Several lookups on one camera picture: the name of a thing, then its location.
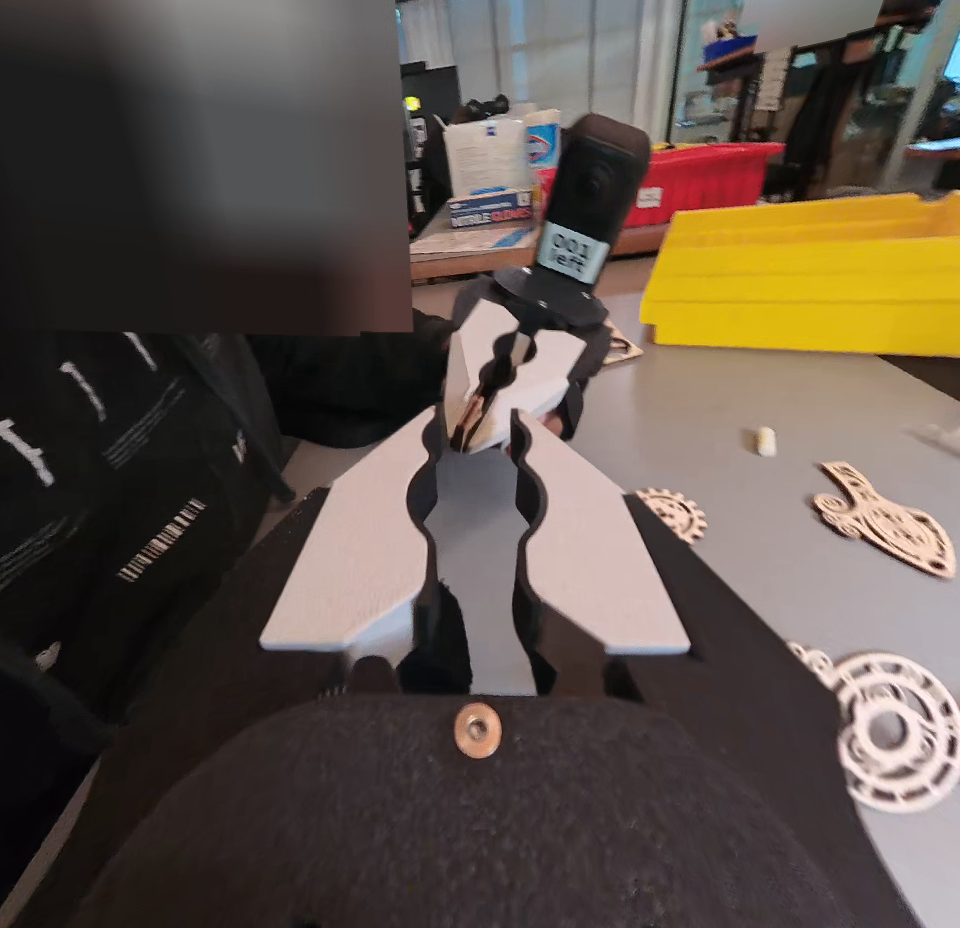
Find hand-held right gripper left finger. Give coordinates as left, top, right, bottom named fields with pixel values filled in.
left=260, top=406, right=445, bottom=666

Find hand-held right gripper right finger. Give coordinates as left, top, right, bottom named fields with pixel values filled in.
left=510, top=409, right=692, bottom=656

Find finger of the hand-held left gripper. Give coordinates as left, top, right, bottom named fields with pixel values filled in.
left=444, top=300, right=520, bottom=449
left=466, top=331, right=585, bottom=455

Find small wooden puzzle piece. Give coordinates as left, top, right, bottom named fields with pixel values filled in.
left=450, top=395, right=489, bottom=450

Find person's left forearm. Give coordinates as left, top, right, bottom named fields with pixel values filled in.
left=247, top=309, right=460, bottom=450

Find grey desk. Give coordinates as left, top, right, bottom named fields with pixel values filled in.
left=0, top=256, right=960, bottom=928

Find wipes canister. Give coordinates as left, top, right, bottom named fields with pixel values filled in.
left=524, top=109, right=563, bottom=194

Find wooden puzzle sheet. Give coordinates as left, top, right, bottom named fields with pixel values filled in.
left=598, top=325, right=645, bottom=371

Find blue glove box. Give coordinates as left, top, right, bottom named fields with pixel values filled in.
left=447, top=187, right=536, bottom=230

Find wooden gear piece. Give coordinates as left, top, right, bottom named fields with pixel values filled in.
left=636, top=487, right=708, bottom=545

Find white cardboard box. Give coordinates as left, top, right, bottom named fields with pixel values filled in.
left=441, top=116, right=528, bottom=198

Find red plastic bin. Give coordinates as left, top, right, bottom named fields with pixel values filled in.
left=621, top=142, right=786, bottom=229

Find black cabinet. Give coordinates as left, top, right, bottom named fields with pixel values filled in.
left=399, top=63, right=461, bottom=237

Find yellow plastic bin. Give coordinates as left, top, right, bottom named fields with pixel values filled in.
left=639, top=191, right=960, bottom=359

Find black standing rack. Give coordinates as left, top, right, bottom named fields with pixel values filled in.
left=696, top=0, right=948, bottom=201

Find ornate heart-shaped wooden piece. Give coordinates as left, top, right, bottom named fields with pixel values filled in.
left=813, top=460, right=958, bottom=578

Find round wooden wheel piece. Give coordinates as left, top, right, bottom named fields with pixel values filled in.
left=786, top=640, right=960, bottom=815

